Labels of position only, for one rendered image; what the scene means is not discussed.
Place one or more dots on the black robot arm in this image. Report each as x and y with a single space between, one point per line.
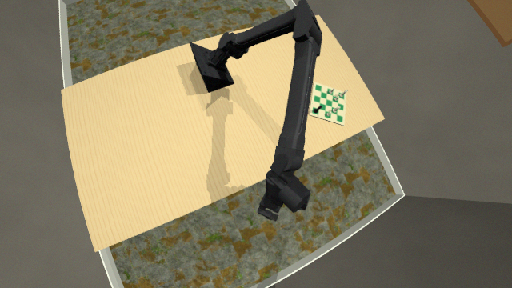
308 40

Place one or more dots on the green and cream chessboard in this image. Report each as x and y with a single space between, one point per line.
322 97

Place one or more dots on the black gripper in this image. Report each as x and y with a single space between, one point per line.
266 203

